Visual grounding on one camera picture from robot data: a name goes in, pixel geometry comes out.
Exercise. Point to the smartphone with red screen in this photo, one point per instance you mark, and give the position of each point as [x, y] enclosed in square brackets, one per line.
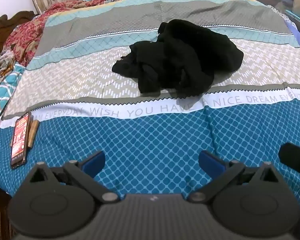
[20, 140]

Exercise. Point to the black pants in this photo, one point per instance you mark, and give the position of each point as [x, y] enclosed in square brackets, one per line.
[180, 60]

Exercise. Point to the red floral quilt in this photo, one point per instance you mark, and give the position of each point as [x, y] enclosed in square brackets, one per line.
[27, 35]

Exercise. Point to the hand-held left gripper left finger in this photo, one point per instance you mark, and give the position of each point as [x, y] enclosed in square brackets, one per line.
[94, 163]

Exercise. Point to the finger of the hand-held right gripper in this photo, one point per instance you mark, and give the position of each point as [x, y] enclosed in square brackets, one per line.
[293, 156]

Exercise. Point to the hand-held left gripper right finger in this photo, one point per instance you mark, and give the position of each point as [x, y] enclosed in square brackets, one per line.
[210, 163]

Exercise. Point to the teal lattice print cloth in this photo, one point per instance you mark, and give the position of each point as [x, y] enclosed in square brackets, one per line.
[2, 97]

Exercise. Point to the striped printed bedsheet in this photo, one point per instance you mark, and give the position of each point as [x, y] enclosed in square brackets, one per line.
[150, 135]

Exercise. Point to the lavender bed sheet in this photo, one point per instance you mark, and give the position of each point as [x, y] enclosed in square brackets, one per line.
[298, 37]

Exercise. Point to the dark wooden headboard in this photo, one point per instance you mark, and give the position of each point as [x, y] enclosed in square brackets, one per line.
[5, 27]

